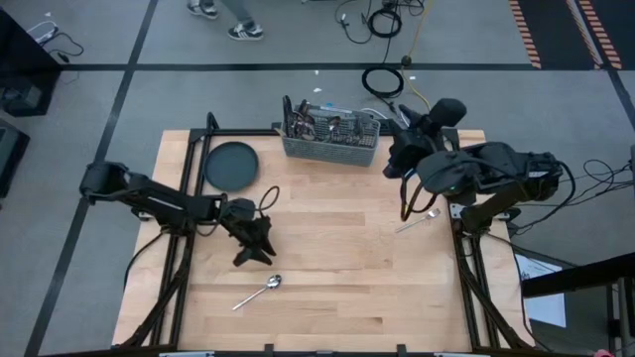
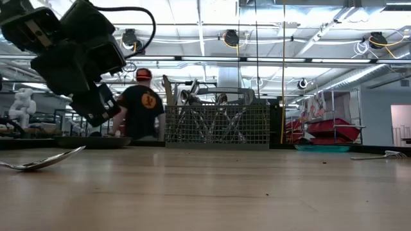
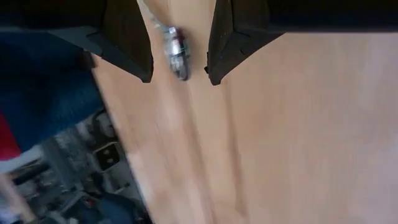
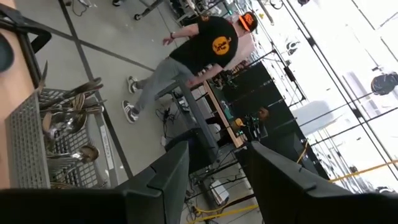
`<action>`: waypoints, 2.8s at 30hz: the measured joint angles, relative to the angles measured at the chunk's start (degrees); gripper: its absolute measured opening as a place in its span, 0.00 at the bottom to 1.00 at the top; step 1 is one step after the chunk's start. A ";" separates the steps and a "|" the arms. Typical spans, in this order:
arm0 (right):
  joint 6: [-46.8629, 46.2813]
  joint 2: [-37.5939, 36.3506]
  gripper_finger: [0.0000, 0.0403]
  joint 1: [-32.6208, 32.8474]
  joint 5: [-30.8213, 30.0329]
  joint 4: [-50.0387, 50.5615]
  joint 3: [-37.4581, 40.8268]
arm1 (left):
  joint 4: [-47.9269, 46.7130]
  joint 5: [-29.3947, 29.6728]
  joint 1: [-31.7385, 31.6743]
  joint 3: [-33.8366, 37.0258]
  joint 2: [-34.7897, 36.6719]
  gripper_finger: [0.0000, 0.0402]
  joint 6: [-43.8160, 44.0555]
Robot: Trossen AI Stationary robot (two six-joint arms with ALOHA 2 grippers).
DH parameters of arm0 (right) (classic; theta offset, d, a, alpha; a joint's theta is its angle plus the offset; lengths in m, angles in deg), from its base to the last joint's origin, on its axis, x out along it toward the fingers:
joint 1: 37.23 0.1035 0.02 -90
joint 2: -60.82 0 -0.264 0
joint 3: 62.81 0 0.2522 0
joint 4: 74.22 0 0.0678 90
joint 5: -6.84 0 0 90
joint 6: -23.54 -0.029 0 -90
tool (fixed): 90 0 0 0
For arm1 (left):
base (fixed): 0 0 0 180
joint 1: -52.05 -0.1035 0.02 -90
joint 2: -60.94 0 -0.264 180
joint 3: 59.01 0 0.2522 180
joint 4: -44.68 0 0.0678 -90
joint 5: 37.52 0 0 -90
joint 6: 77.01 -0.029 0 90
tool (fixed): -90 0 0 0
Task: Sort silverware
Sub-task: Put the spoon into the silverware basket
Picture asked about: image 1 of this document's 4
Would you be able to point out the grey plastic cutlery basket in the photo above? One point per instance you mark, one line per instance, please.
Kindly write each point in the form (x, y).
(322, 154)

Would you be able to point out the black round plate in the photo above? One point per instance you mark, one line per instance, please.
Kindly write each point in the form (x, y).
(230, 166)

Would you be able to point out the black cabinet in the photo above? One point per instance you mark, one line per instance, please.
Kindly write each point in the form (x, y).
(20, 59)

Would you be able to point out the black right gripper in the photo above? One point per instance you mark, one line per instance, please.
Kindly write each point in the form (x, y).
(421, 134)

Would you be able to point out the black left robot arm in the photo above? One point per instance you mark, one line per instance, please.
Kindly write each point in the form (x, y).
(159, 198)

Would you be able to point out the person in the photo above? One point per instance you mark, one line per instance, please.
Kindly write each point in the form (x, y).
(243, 27)

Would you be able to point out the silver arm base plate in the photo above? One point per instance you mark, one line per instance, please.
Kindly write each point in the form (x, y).
(456, 210)
(144, 215)

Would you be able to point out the silver fork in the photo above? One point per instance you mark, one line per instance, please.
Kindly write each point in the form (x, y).
(433, 213)

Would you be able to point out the black box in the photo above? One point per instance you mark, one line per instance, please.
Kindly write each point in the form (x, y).
(10, 158)

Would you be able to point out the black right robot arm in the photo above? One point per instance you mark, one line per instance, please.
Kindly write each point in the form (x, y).
(496, 168)

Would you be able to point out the black floor mat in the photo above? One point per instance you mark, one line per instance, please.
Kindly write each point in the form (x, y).
(550, 30)

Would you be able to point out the orange striped tape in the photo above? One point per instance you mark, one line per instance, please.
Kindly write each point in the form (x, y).
(599, 35)
(525, 35)

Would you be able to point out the white paper sheet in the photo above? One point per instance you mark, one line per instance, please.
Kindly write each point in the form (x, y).
(546, 307)

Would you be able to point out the silver spoon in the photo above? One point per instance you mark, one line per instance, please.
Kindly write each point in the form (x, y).
(273, 281)
(335, 124)

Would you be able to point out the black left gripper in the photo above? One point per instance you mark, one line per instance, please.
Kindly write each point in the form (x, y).
(248, 223)

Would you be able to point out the black desk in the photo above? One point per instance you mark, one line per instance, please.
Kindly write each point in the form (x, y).
(570, 280)

